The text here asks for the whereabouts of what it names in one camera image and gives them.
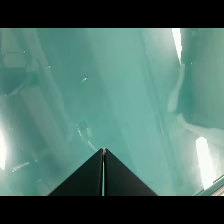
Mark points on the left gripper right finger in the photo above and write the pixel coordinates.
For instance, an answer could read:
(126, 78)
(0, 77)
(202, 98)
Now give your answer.
(125, 180)

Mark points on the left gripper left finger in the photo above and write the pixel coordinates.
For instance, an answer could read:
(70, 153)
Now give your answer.
(85, 180)

